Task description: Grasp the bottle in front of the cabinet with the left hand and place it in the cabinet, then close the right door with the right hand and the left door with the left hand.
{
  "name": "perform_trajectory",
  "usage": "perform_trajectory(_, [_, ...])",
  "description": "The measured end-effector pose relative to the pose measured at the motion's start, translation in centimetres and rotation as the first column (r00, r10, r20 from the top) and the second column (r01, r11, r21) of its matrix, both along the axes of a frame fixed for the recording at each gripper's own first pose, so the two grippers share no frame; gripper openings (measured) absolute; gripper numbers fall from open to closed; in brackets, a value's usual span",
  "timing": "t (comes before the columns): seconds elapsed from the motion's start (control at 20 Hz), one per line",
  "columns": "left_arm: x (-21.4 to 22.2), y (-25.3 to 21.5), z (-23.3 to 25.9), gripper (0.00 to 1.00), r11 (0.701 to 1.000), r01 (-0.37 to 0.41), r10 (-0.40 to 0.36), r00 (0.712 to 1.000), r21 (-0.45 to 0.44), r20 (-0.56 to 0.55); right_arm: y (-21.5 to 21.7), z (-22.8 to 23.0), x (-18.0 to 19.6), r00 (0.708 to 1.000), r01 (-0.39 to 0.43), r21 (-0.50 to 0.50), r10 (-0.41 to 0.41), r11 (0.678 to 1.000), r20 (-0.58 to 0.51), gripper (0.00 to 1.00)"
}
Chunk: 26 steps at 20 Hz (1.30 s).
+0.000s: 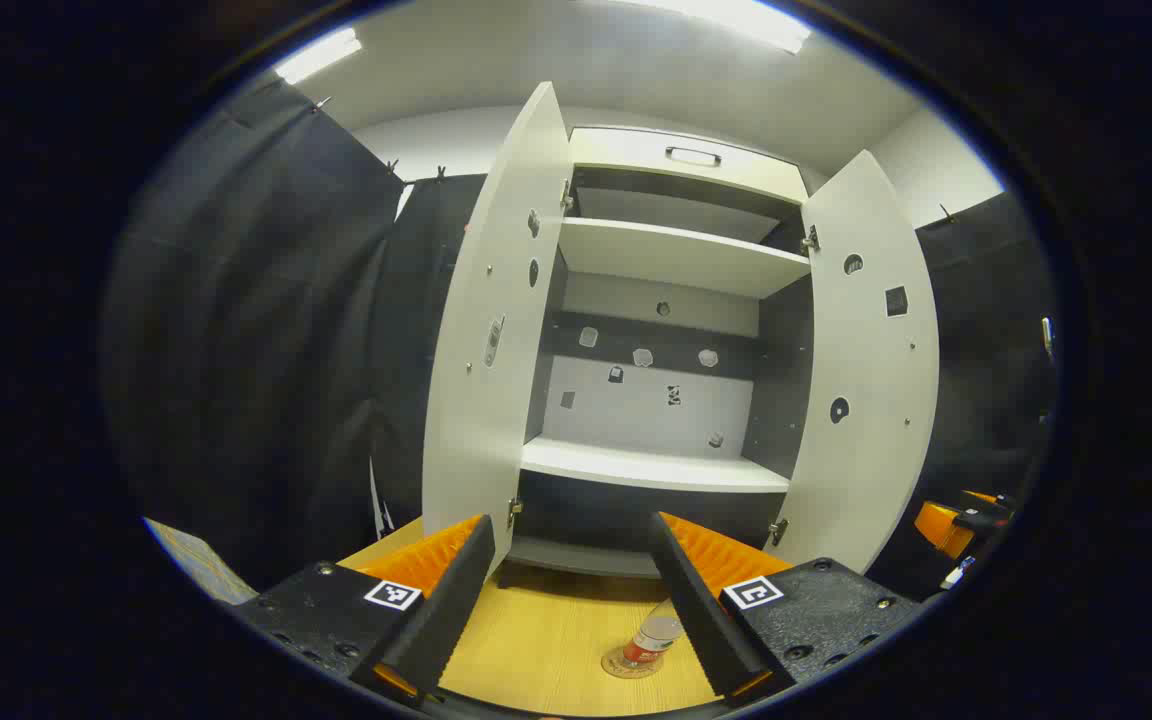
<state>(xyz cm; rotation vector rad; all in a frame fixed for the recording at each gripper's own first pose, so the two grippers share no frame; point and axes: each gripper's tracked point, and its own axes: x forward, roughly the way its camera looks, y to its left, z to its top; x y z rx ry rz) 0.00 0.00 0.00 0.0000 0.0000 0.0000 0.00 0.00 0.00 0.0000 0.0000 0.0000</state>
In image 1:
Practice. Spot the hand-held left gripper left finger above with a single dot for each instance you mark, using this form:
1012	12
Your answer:
451	610

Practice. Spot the ceiling light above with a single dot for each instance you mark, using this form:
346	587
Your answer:
736	18
318	55

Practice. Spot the white cabinet shelf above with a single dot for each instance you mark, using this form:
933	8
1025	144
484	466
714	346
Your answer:
681	255
651	465

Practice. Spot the black backdrop cloth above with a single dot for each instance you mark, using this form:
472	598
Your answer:
266	330

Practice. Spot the white and grey cabinet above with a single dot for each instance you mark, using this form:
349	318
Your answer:
651	400

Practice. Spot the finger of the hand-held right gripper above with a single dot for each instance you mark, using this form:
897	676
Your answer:
936	527

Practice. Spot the light printed sheet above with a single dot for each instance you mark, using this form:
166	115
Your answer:
198	560

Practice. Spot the clear red label water bottle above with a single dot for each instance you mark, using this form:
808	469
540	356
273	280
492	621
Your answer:
656	632

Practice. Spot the white cabinet door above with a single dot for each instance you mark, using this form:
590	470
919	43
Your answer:
481	380
866	420

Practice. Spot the white drawer front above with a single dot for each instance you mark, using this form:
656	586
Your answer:
626	150

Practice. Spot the round wooden coaster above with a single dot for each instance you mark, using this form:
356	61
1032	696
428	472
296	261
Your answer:
626	668

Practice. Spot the metal door hinge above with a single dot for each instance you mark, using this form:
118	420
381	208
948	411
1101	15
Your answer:
778	531
514	511
567	196
812	239

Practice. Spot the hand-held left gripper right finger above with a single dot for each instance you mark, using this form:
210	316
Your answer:
701	610

